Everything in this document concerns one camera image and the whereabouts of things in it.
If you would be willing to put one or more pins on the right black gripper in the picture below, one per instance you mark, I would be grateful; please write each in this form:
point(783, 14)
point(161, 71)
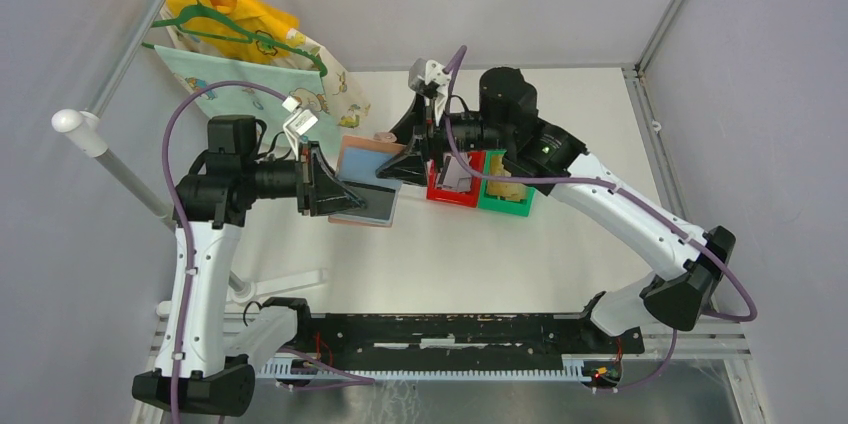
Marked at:
point(423, 135)

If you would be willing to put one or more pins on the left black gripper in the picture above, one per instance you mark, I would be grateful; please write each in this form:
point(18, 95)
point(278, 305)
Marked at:
point(318, 187)

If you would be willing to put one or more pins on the tan leather card holder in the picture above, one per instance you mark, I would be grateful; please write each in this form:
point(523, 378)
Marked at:
point(357, 166)

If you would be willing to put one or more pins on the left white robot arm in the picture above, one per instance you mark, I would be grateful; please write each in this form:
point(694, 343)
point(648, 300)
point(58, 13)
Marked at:
point(197, 371)

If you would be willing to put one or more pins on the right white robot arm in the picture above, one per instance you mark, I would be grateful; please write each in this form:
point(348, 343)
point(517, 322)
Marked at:
point(687, 261)

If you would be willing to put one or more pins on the yellow cards in green bin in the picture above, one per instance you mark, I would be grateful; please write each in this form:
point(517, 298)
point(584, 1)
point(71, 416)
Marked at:
point(506, 191)

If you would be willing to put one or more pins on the red plastic bin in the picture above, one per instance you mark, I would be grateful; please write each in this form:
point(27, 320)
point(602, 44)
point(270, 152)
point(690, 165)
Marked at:
point(469, 199)

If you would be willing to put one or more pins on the cream patterned cloth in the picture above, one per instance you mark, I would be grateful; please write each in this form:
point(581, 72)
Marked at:
point(340, 96)

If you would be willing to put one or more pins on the green plastic bin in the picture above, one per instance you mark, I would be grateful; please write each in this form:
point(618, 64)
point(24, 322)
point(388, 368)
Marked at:
point(494, 166)

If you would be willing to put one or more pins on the green clothes hanger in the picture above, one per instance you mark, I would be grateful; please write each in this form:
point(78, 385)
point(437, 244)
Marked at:
point(198, 11)

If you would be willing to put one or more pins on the yellow garment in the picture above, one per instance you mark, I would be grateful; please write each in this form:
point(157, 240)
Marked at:
point(259, 33)

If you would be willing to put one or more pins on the metal clothes rack pole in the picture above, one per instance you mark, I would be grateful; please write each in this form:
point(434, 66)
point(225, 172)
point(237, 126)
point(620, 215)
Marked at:
point(121, 246)

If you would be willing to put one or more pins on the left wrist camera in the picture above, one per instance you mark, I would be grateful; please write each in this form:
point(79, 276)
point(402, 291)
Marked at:
point(299, 122)

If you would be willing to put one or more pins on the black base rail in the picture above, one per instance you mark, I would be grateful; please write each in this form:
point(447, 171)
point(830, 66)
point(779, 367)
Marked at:
point(458, 342)

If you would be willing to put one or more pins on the white cable duct strip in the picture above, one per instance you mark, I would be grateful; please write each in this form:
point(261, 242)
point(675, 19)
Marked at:
point(284, 368)

